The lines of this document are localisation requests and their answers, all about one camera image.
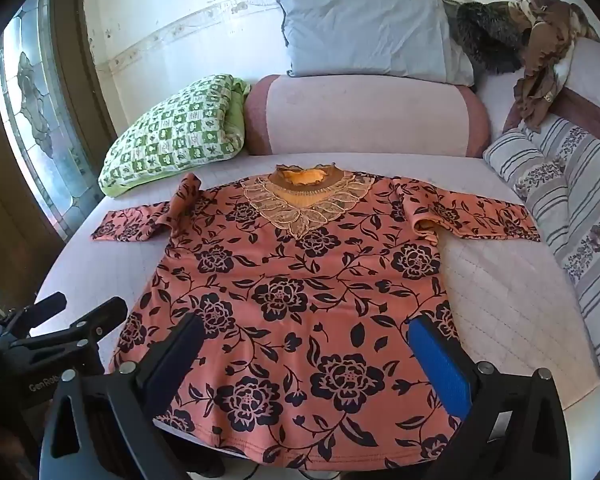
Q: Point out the pink bolster pillow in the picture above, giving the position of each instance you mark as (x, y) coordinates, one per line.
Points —
(360, 115)

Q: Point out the light blue pillow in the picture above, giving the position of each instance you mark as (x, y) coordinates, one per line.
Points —
(370, 30)

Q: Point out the brown ruffled cloth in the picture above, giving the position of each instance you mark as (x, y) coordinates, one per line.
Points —
(545, 45)

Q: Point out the striped floral pillows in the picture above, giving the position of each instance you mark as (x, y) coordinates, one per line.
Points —
(575, 220)

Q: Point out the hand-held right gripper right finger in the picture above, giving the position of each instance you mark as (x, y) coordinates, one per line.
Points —
(437, 360)

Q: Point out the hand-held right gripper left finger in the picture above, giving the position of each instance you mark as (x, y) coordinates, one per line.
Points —
(177, 355)

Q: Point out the green patterned pillow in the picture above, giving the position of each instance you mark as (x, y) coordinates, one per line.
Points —
(172, 135)

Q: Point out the orange floral blouse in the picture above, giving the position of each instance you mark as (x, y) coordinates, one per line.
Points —
(300, 310)

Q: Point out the dark fuzzy blanket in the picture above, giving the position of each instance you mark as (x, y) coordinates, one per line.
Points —
(485, 35)

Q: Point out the stained glass window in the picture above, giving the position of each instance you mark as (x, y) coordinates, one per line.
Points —
(35, 110)

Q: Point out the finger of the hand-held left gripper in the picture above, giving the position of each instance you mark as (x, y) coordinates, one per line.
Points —
(47, 305)
(97, 317)

